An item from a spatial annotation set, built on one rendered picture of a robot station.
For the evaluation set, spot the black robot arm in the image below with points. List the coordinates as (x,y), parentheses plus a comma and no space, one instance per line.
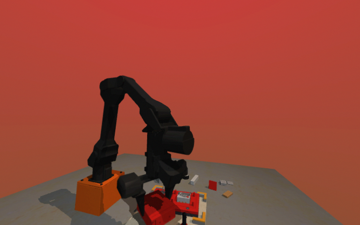
(163,133)

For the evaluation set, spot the red hood shell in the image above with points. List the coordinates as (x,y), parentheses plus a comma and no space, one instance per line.
(158,209)

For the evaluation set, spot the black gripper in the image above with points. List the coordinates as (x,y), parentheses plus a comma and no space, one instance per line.
(131,185)

